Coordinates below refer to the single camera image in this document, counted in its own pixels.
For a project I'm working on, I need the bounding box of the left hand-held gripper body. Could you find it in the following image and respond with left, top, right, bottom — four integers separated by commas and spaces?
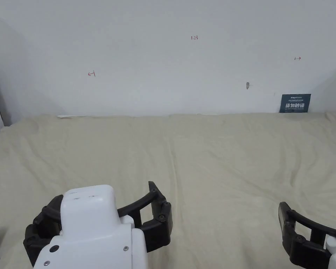
33, 185, 149, 269

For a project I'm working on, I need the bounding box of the bed with beige sheet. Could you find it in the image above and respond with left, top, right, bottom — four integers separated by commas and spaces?
0, 111, 336, 269

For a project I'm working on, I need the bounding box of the dark blue printed card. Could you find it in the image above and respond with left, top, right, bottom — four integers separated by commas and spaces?
279, 94, 312, 113

